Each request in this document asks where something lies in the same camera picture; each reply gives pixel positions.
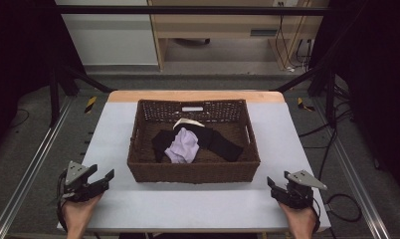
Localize black metal frame bar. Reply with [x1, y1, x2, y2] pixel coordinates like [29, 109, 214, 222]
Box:
[54, 4, 331, 17]

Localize brown woven wicker basket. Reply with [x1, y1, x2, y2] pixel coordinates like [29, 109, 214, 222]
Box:
[126, 98, 262, 185]

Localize black looped floor cable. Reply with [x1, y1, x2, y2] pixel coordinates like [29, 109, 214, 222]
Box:
[324, 193, 363, 223]

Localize aluminium floor rail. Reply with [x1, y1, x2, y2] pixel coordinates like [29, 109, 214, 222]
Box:
[311, 98, 392, 239]
[0, 96, 75, 239]

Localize yellow black floor tape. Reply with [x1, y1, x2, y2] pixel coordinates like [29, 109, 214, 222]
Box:
[84, 96, 99, 115]
[297, 97, 316, 113]

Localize long black floor cable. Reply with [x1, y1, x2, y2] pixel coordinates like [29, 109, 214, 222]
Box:
[298, 99, 355, 182]

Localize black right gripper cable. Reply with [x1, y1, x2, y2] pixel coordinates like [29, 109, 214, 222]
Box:
[310, 197, 322, 235]

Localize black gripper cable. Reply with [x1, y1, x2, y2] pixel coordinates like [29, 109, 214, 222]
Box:
[56, 170, 69, 233]
[310, 197, 322, 235]

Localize pale grey table mat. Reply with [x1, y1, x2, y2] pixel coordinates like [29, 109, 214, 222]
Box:
[57, 101, 332, 233]

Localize cream cloth garment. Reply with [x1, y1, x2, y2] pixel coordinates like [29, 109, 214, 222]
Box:
[172, 118, 206, 131]

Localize person's right hand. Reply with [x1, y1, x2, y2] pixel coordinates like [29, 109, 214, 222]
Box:
[279, 200, 319, 239]

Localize black cloth garment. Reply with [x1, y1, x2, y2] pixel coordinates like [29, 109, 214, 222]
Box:
[150, 123, 245, 164]

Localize black cables under desk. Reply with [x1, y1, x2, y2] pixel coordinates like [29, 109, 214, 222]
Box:
[274, 2, 316, 73]

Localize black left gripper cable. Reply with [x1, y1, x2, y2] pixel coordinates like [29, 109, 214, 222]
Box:
[56, 170, 69, 233]

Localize black metal frame stand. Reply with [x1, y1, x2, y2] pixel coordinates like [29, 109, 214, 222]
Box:
[269, 63, 338, 129]
[48, 63, 117, 128]

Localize person's left hand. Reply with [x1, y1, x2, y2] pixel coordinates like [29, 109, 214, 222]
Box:
[62, 193, 103, 239]

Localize light wooden desk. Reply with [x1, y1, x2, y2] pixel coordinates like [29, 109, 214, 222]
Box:
[146, 0, 330, 72]

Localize lilac cloth garment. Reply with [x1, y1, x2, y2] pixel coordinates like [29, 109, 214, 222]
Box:
[163, 126, 201, 164]

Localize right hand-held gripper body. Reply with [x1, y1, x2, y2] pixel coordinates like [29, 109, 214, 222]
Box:
[271, 169, 328, 210]

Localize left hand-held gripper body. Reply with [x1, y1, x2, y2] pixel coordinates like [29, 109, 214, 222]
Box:
[57, 160, 110, 204]

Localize white cabinet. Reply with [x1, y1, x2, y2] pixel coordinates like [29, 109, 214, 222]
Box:
[54, 0, 160, 67]

